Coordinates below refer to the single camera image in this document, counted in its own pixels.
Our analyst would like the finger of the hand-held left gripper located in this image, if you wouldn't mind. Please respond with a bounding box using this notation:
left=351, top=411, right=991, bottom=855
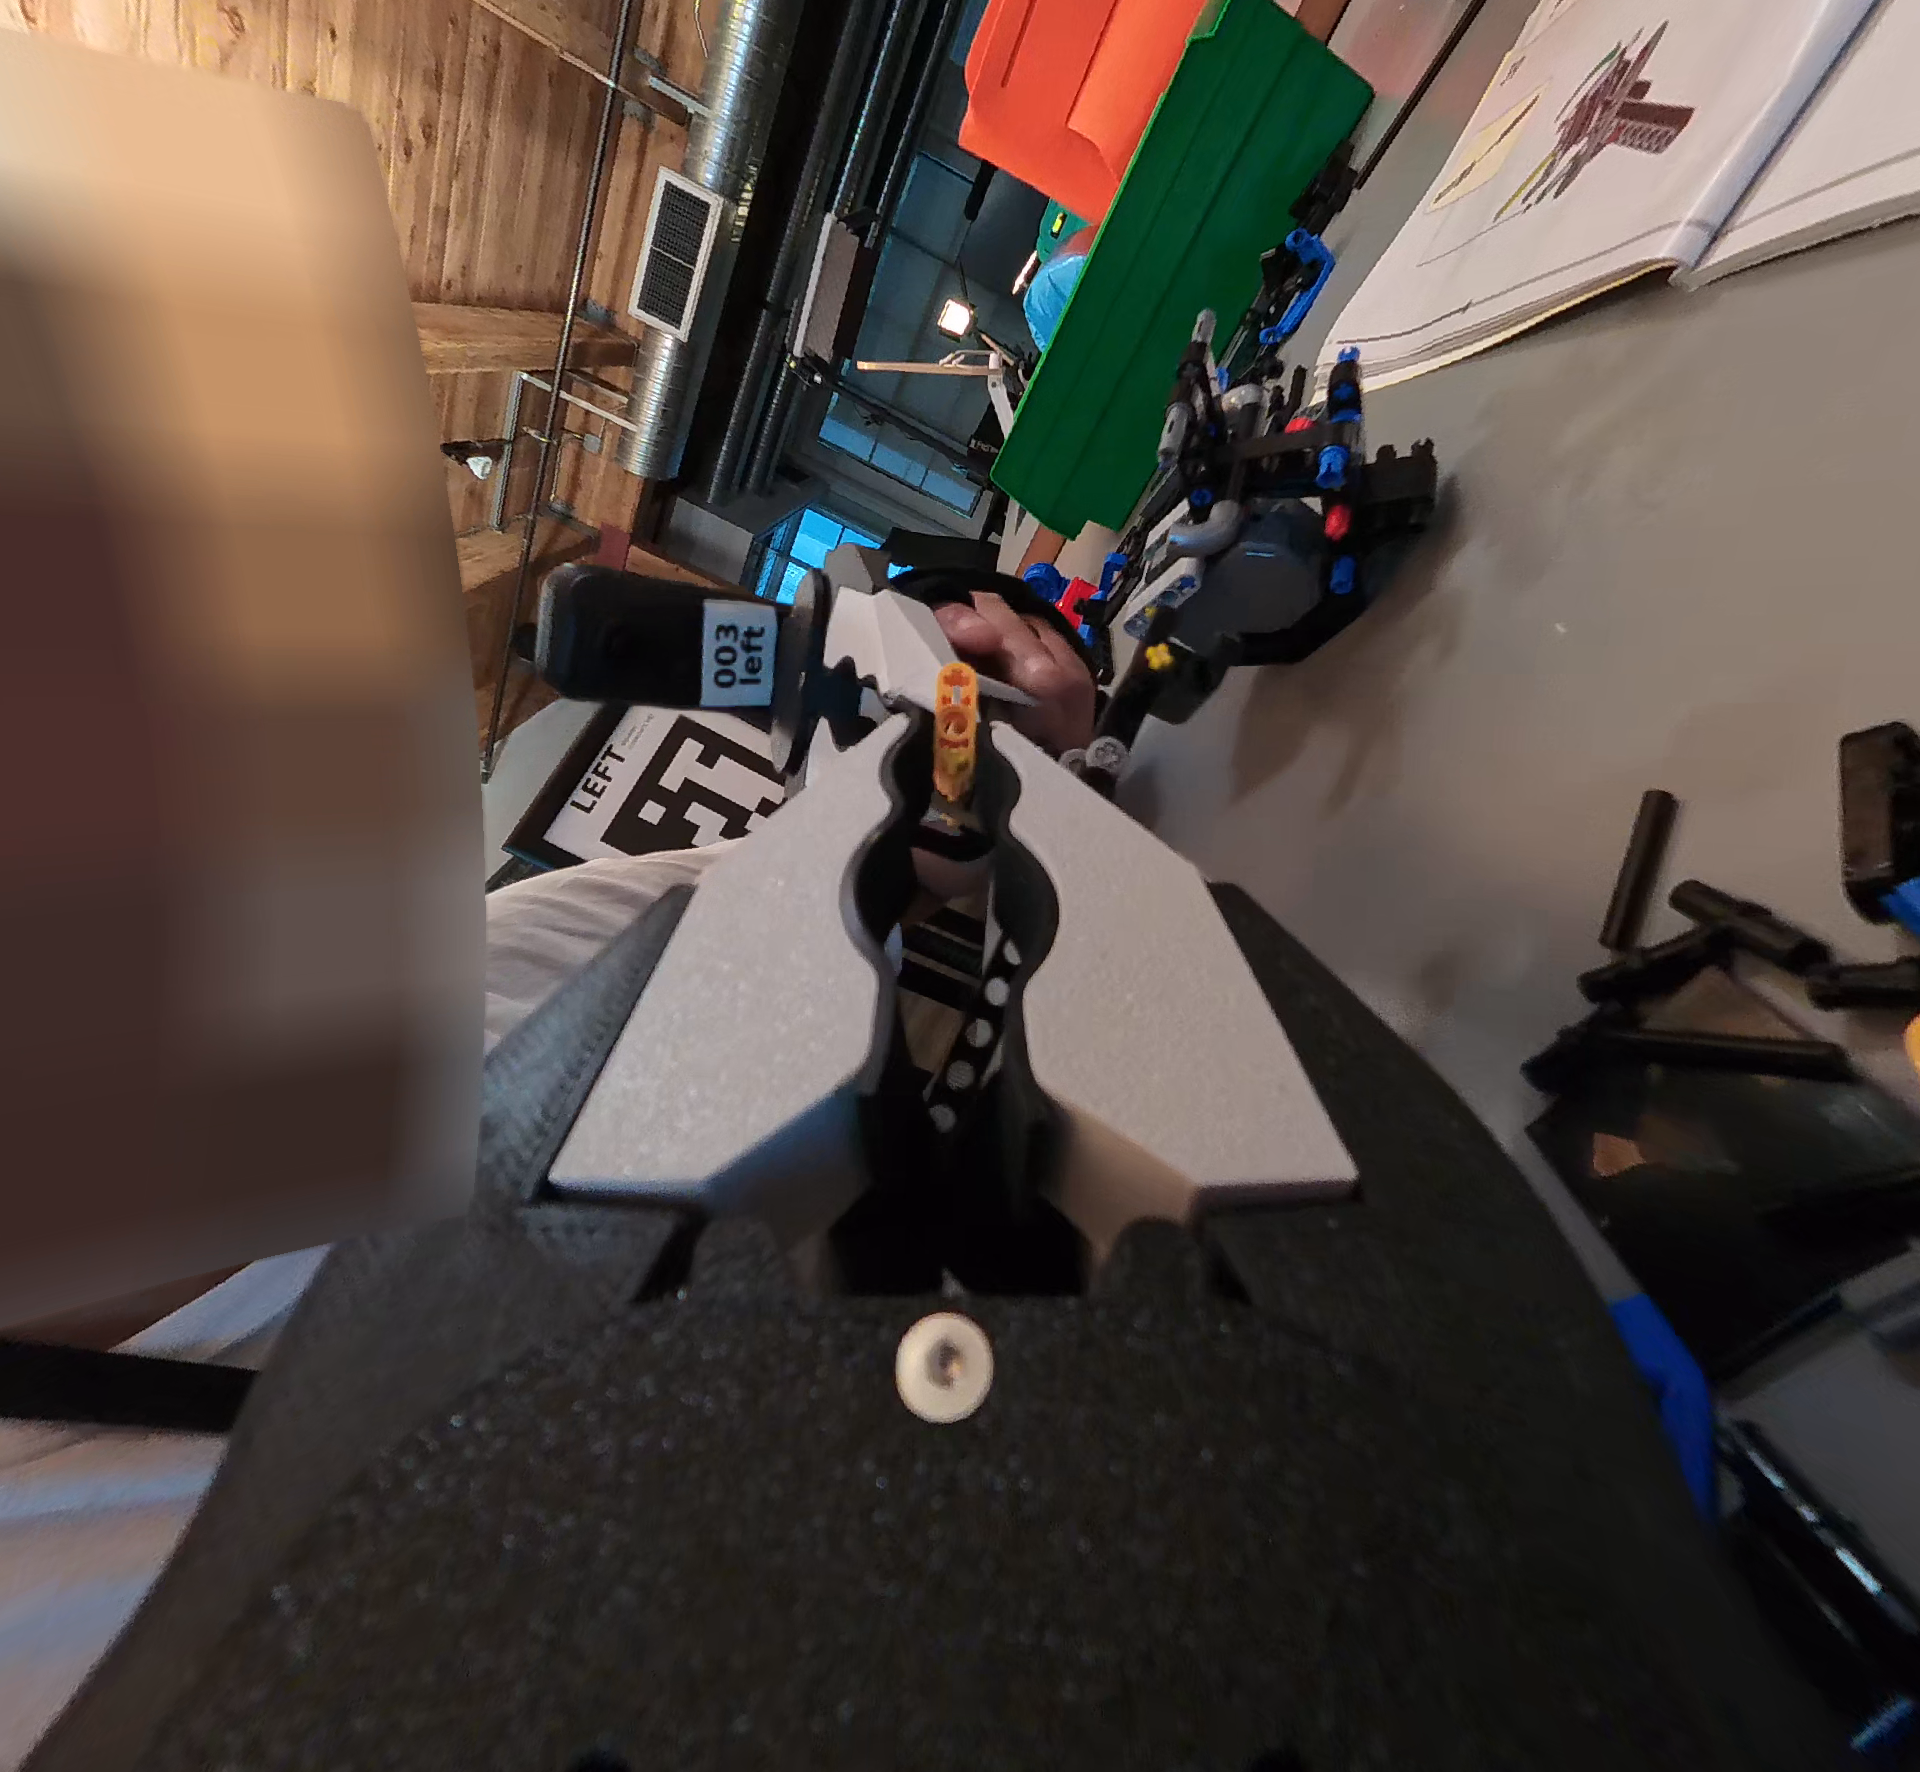
left=800, top=693, right=911, bottom=790
left=821, top=587, right=1039, bottom=711

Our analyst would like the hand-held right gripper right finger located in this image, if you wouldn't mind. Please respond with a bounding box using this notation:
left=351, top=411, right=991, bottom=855
left=991, top=720, right=1363, bottom=1249

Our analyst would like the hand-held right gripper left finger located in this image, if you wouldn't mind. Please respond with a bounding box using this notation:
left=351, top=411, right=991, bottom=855
left=544, top=717, right=918, bottom=1243

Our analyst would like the orange lego liftarm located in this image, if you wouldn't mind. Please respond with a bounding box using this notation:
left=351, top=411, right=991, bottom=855
left=924, top=661, right=990, bottom=805

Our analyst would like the black lego beam subassembly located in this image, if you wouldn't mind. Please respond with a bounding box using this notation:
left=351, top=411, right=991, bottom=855
left=895, top=641, right=1196, bottom=1144

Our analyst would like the lego vehicle chassis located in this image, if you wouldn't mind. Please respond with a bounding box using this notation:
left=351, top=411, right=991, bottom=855
left=1102, top=312, right=1442, bottom=731

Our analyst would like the pile of small lego pins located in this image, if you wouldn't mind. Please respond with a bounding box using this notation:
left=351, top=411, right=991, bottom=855
left=1521, top=717, right=1920, bottom=1772

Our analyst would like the lego instruction booklet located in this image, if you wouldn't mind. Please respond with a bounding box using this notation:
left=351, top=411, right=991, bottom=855
left=1321, top=0, right=1920, bottom=391

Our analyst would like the pile of long lego beams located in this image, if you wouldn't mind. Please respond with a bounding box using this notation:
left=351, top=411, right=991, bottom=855
left=1154, top=136, right=1367, bottom=439

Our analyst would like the person's left hand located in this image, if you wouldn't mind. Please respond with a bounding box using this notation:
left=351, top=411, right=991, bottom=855
left=928, top=594, right=1108, bottom=757

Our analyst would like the blue-lit window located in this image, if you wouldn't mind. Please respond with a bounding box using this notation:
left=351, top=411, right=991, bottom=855
left=753, top=504, right=893, bottom=603

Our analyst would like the black framed marker sign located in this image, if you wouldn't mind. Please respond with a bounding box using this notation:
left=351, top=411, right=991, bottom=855
left=505, top=699, right=797, bottom=875

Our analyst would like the green plastic bin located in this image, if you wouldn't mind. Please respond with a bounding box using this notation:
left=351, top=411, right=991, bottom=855
left=991, top=0, right=1378, bottom=541

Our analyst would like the orange plastic bin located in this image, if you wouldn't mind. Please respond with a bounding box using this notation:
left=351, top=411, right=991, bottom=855
left=959, top=0, right=1304, bottom=224

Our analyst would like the white wooden frame stand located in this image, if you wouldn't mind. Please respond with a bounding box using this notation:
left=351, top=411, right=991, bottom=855
left=851, top=345, right=1039, bottom=455

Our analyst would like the white wall vent grille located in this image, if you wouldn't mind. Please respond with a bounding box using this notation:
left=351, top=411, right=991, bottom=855
left=627, top=166, right=733, bottom=345

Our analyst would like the silver air duct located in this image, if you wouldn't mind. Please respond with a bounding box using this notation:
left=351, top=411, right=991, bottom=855
left=612, top=0, right=847, bottom=483

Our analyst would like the black harness strap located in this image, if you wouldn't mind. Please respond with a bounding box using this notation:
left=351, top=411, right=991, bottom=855
left=0, top=1334, right=260, bottom=1437

